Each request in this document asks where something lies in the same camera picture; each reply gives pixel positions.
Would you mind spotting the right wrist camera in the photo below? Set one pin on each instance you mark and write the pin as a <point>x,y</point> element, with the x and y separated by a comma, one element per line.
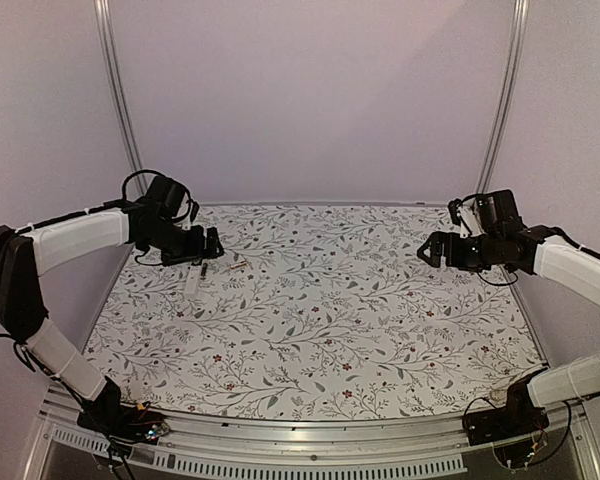
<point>463,214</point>

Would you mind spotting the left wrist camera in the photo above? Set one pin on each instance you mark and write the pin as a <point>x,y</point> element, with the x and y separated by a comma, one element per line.
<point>187,214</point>

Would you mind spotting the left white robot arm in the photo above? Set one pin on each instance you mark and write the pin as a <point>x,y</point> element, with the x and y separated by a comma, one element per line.
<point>161,219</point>

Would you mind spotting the white remote control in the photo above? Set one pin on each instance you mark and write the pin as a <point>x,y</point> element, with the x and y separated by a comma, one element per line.
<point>193,281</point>

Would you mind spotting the aluminium frame post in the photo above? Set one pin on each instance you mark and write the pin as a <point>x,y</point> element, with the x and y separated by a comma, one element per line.
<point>112,68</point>
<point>506,95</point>

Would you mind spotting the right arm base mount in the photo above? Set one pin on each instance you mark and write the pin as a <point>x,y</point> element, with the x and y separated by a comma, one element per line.
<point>494,425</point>

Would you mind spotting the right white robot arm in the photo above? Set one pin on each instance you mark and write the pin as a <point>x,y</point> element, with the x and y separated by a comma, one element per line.
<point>492,233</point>

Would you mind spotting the floral table mat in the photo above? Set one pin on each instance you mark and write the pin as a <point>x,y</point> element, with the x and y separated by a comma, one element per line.
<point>334,318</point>

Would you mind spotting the right aluminium frame post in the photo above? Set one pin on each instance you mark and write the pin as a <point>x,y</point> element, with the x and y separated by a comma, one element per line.
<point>506,95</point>

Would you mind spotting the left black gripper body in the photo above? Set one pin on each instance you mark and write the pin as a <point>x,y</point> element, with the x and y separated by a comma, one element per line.
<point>184,248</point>

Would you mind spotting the front aluminium rail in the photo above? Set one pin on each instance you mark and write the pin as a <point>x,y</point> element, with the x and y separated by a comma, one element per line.
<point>207,447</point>

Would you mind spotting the left aluminium frame post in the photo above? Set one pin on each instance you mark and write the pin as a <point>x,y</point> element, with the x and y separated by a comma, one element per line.
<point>112,68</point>

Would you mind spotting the gold battery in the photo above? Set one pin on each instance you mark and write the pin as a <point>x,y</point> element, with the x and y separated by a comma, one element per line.
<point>239,265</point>

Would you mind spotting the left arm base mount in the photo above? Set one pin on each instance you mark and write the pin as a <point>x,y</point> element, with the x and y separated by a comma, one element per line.
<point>131,425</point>

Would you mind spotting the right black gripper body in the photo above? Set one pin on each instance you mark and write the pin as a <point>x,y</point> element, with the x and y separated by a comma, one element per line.
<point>443,248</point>

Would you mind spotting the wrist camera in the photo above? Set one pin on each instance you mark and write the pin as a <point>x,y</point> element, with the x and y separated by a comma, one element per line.
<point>187,214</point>
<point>463,214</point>

